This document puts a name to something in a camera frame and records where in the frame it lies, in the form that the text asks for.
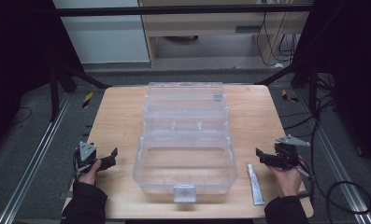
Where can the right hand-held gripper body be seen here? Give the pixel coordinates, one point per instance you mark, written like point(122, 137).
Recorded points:
point(287, 155)

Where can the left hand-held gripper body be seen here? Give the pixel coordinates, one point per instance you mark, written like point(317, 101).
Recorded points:
point(86, 151)

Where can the silver squeeze tube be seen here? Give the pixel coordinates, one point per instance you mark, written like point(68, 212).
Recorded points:
point(255, 186)

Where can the clear plastic tiered storage box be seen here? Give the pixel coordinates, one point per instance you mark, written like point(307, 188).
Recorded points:
point(186, 161)

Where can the person's left hand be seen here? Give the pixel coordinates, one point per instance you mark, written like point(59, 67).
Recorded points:
point(89, 177)

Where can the person's right hand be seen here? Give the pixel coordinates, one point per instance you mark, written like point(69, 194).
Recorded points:
point(287, 183)

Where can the black and yellow tape strip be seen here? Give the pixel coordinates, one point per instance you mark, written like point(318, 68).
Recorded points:
point(87, 100)
point(288, 97)

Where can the black metal stand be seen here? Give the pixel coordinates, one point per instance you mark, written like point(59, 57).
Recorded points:
point(64, 84)
point(301, 77)

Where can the white cabinet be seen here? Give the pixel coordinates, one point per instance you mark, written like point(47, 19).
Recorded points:
point(105, 40)

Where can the light wooden desk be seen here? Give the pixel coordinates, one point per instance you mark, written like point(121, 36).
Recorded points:
point(205, 26)

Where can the aluminium floor rail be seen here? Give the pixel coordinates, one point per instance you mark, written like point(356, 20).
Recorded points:
point(36, 155)
point(339, 168)

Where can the black horizontal frame bar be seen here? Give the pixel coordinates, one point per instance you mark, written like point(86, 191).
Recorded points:
point(174, 10)

